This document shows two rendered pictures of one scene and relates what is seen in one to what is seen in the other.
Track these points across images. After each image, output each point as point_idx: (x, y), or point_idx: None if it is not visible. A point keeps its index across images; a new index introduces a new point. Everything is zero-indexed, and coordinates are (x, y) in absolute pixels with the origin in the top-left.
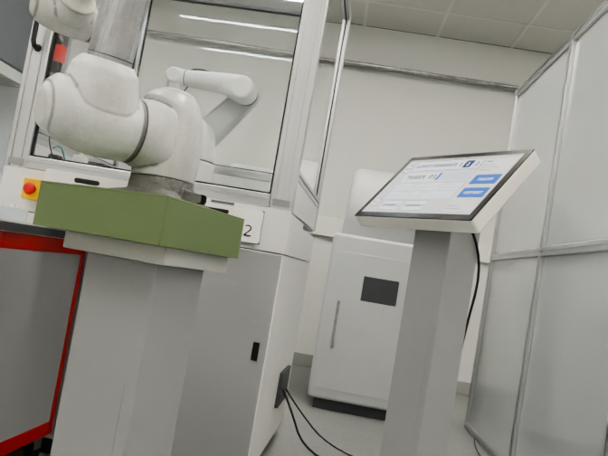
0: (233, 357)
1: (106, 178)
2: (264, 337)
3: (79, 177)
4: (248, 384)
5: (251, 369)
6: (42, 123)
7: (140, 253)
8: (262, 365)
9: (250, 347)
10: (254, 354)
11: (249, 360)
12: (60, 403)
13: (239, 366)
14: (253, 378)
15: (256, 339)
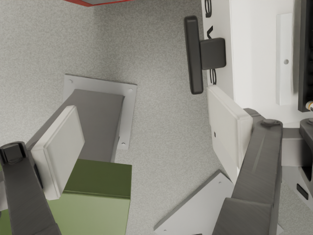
0: (297, 167)
1: (233, 99)
2: (312, 208)
3: (225, 8)
4: (285, 172)
5: (292, 180)
6: None
7: None
8: (295, 193)
9: (304, 188)
10: (299, 190)
11: (297, 181)
12: (51, 115)
13: (293, 169)
14: (288, 179)
15: (309, 198)
